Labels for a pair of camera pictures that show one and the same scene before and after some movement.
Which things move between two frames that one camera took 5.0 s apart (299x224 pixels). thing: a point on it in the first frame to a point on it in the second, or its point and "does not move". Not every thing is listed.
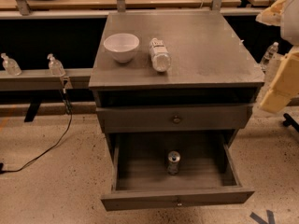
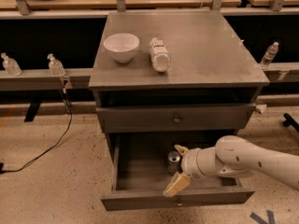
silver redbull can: x=174 y=159 does not move
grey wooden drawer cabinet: x=172 y=88 does not move
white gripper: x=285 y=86 to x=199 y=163
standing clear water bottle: x=270 y=52 does not move
